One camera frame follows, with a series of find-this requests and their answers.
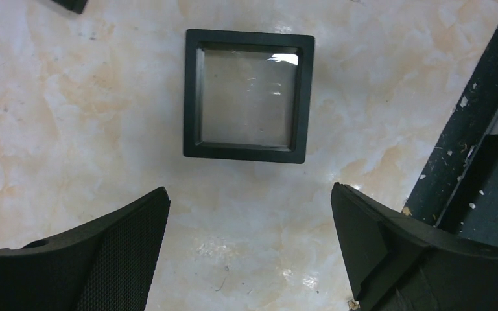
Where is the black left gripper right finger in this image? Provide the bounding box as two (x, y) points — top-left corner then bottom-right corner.
(331, 183), (498, 310)

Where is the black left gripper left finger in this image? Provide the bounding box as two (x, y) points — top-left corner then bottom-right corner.
(0, 187), (171, 310)

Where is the black square frame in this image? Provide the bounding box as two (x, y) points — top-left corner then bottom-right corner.
(183, 29), (315, 164)
(53, 0), (88, 15)

